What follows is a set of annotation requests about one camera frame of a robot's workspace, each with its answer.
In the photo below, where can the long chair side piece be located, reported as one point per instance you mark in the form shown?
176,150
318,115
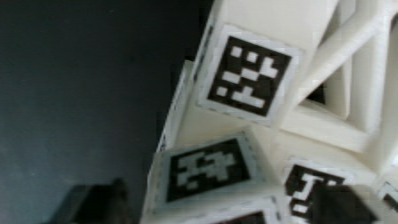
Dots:
341,110
236,80

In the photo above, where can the small white tagged block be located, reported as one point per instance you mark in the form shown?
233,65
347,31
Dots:
213,186

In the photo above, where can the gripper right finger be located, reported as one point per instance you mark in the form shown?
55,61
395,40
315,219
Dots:
347,205

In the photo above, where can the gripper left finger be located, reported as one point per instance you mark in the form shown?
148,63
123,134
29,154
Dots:
94,205

